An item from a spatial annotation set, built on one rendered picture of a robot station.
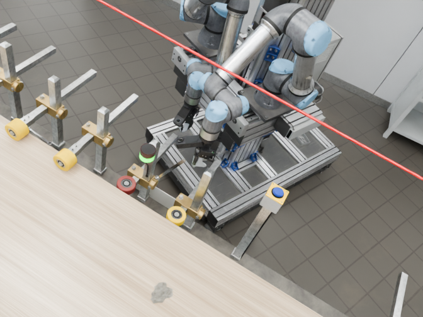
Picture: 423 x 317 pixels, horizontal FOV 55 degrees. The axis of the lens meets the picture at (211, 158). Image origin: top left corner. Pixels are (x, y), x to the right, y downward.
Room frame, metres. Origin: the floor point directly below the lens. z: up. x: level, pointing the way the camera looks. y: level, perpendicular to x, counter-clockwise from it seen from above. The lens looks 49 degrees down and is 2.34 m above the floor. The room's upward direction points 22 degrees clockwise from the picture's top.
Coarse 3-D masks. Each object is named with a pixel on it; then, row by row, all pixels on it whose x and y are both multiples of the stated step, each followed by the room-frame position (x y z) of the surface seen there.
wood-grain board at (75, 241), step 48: (0, 144) 0.90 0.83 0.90; (0, 192) 0.70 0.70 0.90; (48, 192) 0.78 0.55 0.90; (96, 192) 0.86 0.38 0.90; (0, 240) 0.53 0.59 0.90; (48, 240) 0.60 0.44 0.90; (96, 240) 0.67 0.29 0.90; (144, 240) 0.74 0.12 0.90; (192, 240) 0.81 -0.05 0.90; (0, 288) 0.39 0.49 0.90; (48, 288) 0.44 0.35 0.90; (96, 288) 0.50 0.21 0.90; (144, 288) 0.56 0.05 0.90; (192, 288) 0.63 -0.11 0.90; (240, 288) 0.70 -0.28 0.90
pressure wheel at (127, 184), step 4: (124, 176) 0.98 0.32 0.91; (128, 176) 0.98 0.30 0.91; (120, 180) 0.95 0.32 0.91; (124, 180) 0.96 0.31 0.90; (128, 180) 0.97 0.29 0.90; (132, 180) 0.97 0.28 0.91; (116, 184) 0.93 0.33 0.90; (120, 184) 0.93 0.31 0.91; (124, 184) 0.94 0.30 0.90; (128, 184) 0.95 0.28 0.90; (132, 184) 0.95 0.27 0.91; (120, 188) 0.91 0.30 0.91; (124, 188) 0.92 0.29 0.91; (128, 188) 0.93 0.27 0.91; (132, 188) 0.93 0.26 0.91; (128, 192) 0.92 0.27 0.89; (132, 192) 0.93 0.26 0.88
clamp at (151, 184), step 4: (136, 168) 1.06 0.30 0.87; (140, 168) 1.07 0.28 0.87; (128, 172) 1.04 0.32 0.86; (132, 172) 1.03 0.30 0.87; (136, 172) 1.04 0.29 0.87; (140, 172) 1.05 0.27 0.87; (132, 176) 1.03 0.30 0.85; (136, 176) 1.03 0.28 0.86; (140, 176) 1.03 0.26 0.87; (140, 180) 1.02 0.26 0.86; (144, 180) 1.02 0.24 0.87; (152, 180) 1.04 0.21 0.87; (156, 180) 1.05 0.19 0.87; (140, 184) 1.02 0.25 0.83; (144, 184) 1.02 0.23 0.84; (148, 184) 1.01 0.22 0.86; (152, 184) 1.02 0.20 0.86; (156, 184) 1.04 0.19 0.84; (148, 188) 1.01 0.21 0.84; (152, 188) 1.01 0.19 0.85
